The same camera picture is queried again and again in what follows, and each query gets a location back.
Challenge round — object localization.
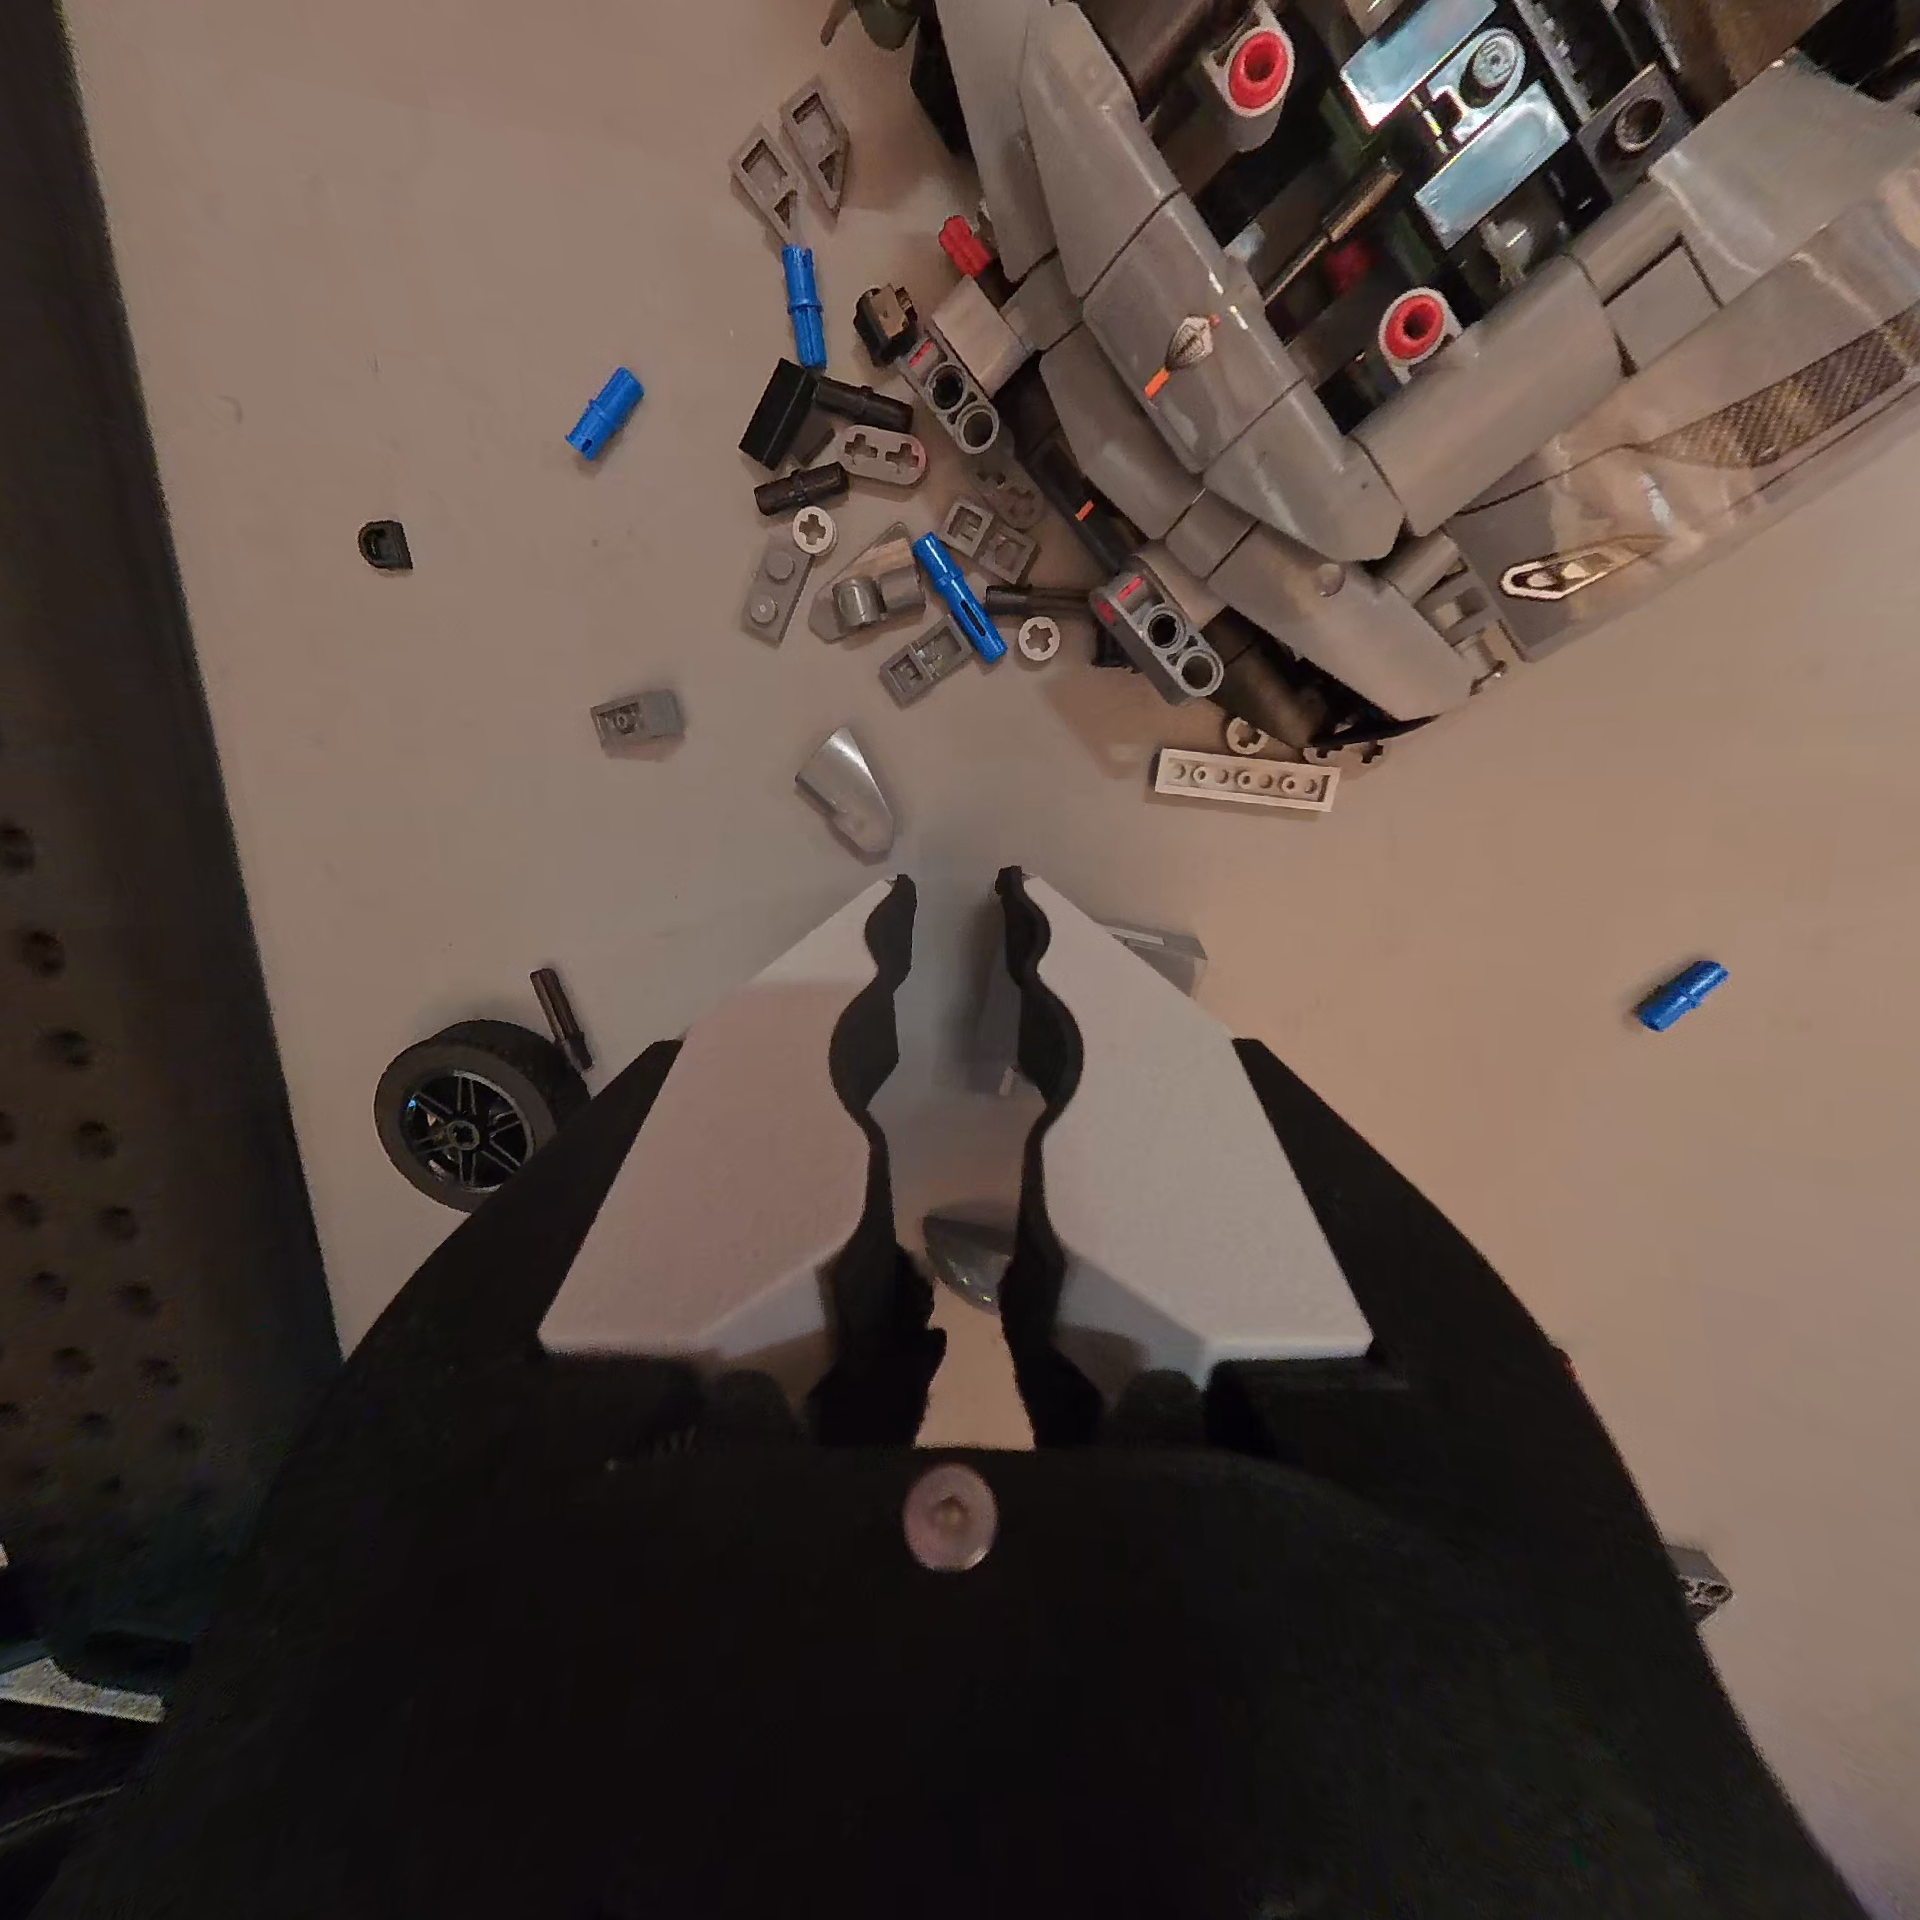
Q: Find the grey lego car model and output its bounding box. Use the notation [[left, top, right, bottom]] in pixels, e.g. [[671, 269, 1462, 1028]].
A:
[[902, 0, 1920, 723]]

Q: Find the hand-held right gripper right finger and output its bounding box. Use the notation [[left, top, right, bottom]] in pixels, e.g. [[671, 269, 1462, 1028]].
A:
[[994, 866, 1375, 1449]]

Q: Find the light grey long lego plate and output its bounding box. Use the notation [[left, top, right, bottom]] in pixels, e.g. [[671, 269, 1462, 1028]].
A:
[[1150, 744, 1344, 816]]

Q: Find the black lego wheel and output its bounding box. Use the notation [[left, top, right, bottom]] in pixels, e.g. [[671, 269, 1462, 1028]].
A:
[[373, 1017, 592, 1217]]

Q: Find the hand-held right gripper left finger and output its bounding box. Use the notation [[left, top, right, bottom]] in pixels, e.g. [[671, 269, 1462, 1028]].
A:
[[536, 878, 946, 1449]]

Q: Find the black perforated board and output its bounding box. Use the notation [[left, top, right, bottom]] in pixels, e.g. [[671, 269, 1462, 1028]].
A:
[[0, 0, 346, 1666]]

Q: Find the long blue lego pin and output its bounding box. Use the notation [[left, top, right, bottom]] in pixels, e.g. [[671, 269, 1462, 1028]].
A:
[[910, 530, 1008, 666]]

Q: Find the pile of small lego pieces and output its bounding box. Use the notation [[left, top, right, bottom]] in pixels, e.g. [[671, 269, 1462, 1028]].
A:
[[730, 75, 1087, 712]]

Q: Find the grey curved slope piece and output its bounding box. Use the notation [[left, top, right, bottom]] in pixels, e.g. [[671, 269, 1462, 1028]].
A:
[[793, 730, 903, 858]]

